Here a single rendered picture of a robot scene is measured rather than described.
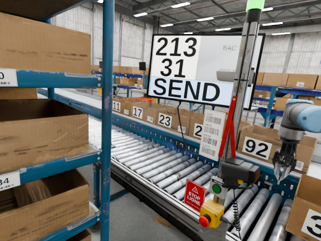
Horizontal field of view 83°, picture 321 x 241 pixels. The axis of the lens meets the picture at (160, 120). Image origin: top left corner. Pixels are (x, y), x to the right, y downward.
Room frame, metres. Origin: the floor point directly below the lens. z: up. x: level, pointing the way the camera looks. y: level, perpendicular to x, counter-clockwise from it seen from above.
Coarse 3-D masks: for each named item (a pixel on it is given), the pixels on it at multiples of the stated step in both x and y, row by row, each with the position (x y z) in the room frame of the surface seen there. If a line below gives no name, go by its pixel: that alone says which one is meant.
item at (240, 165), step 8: (232, 160) 0.60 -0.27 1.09; (240, 160) 0.60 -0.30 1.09; (224, 168) 0.59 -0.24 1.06; (232, 168) 0.57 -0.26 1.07; (240, 168) 0.56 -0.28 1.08; (248, 168) 0.55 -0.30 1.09; (256, 168) 0.55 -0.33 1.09; (232, 176) 0.57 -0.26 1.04; (240, 176) 0.55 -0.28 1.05; (248, 176) 0.54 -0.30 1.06; (256, 176) 0.54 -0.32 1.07; (224, 184) 0.60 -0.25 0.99; (232, 184) 0.58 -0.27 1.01
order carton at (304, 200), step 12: (300, 180) 0.84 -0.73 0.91; (312, 180) 0.86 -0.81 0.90; (300, 192) 0.88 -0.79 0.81; (312, 192) 0.85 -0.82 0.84; (300, 204) 0.66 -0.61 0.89; (312, 204) 0.64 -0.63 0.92; (300, 216) 0.65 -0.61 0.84; (288, 228) 0.67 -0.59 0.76; (300, 228) 0.65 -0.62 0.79; (312, 240) 0.62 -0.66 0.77
